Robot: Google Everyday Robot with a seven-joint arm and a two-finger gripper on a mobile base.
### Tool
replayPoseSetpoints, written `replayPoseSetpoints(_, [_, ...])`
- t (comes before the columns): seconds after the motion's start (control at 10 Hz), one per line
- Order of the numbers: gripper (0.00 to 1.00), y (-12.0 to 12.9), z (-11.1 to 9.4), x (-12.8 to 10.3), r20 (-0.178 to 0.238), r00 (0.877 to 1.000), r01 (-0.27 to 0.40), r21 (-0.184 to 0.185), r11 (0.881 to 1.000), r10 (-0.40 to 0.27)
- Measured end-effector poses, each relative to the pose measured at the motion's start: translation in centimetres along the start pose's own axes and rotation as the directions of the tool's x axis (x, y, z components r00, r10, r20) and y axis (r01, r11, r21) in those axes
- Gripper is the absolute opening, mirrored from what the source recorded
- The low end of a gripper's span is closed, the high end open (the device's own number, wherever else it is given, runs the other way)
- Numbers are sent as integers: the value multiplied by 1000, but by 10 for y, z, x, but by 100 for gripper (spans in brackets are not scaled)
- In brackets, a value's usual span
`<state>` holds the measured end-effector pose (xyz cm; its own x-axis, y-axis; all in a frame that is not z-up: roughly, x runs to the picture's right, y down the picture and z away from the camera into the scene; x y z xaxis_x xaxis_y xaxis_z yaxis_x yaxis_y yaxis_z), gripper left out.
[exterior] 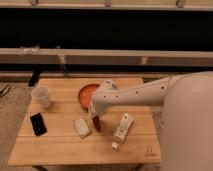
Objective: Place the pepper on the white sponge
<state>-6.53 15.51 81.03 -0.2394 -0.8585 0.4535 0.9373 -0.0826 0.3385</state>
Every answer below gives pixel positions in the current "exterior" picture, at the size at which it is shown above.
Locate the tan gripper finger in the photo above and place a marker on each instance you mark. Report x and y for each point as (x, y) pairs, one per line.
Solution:
(95, 114)
(90, 113)

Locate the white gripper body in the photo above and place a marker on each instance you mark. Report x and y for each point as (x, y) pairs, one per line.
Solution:
(98, 100)

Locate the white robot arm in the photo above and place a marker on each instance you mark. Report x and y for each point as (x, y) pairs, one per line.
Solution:
(186, 138)

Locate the orange bowl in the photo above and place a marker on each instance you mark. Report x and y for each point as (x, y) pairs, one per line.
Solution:
(85, 94)

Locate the white bottle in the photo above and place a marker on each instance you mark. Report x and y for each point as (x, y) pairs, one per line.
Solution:
(120, 134)

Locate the wooden table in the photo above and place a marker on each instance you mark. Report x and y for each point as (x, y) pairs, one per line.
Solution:
(61, 145)

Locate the black rectangular device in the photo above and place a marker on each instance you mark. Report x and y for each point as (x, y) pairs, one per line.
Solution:
(38, 124)

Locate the lower horizontal rail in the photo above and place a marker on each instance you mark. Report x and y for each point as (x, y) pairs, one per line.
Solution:
(105, 57)

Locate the horizontal rail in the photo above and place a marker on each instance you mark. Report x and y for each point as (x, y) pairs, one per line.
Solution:
(185, 5)
(105, 57)

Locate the upper horizontal rail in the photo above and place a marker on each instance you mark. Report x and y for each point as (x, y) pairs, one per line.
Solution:
(185, 5)

